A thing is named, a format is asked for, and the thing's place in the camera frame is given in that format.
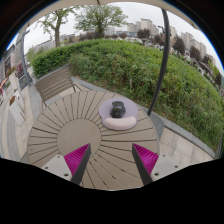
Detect dark curved parasol pole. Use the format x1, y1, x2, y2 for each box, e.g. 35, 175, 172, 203
146, 8, 171, 117

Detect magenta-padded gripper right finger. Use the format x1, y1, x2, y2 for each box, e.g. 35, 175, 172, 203
130, 143, 184, 186

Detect round full-crowned tree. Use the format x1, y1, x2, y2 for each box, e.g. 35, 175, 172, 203
73, 3, 129, 40

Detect lilac mouse pad, wrist rest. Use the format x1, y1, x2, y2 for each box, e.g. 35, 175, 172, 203
98, 97, 139, 131

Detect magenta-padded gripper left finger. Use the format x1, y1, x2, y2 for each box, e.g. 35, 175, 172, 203
41, 143, 93, 186

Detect green hedge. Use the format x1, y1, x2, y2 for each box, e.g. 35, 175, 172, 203
30, 38, 224, 152

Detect slatted grey outdoor chair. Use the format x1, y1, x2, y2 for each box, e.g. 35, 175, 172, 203
34, 65, 90, 108

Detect group of apartment buildings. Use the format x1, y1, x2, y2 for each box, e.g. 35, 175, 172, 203
126, 18, 215, 65

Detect white planter box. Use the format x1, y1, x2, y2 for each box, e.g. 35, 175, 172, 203
8, 96, 26, 127

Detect thin-crowned leaning tree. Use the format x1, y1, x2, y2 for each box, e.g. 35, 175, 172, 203
34, 6, 80, 48

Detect beige parasol canopy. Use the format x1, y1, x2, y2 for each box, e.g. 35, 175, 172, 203
46, 0, 201, 31

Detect black gaming computer mouse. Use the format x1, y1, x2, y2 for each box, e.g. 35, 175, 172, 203
109, 100, 127, 119

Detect tall grey sign pillar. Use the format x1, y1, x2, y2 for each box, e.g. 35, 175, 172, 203
13, 29, 34, 91

